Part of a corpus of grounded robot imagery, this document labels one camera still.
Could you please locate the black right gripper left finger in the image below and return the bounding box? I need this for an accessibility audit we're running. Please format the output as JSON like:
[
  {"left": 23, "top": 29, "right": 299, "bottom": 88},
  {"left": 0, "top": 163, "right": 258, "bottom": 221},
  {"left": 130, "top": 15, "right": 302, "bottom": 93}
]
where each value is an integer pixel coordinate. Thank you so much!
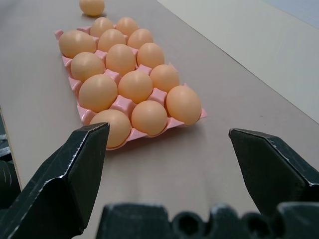
[{"left": 0, "top": 121, "right": 111, "bottom": 239}]

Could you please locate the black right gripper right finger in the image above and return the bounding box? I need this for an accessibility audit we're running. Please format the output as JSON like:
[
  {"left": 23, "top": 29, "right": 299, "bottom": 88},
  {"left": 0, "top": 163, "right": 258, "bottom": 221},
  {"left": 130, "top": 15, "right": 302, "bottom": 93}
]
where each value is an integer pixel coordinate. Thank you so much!
[{"left": 228, "top": 128, "right": 319, "bottom": 217}]

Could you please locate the brown egg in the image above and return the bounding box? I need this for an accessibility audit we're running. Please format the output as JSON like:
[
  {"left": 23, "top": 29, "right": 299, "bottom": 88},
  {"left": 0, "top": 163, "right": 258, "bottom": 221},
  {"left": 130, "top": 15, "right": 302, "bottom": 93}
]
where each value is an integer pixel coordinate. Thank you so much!
[
  {"left": 58, "top": 30, "right": 97, "bottom": 59},
  {"left": 150, "top": 64, "right": 180, "bottom": 93},
  {"left": 79, "top": 0, "right": 105, "bottom": 17},
  {"left": 137, "top": 42, "right": 165, "bottom": 69},
  {"left": 131, "top": 100, "right": 168, "bottom": 136},
  {"left": 166, "top": 85, "right": 202, "bottom": 125},
  {"left": 97, "top": 28, "right": 127, "bottom": 53},
  {"left": 70, "top": 52, "right": 106, "bottom": 83},
  {"left": 127, "top": 28, "right": 154, "bottom": 50},
  {"left": 116, "top": 16, "right": 140, "bottom": 37},
  {"left": 105, "top": 43, "right": 137, "bottom": 77},
  {"left": 89, "top": 109, "right": 132, "bottom": 149},
  {"left": 78, "top": 74, "right": 118, "bottom": 113},
  {"left": 90, "top": 17, "right": 115, "bottom": 38},
  {"left": 118, "top": 70, "right": 154, "bottom": 105}
]

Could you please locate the pink plastic egg tray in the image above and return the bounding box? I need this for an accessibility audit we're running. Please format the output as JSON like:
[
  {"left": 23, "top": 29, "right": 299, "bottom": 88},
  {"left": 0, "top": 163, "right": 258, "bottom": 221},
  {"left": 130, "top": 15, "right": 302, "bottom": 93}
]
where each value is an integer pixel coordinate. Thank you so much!
[{"left": 54, "top": 25, "right": 208, "bottom": 151}]

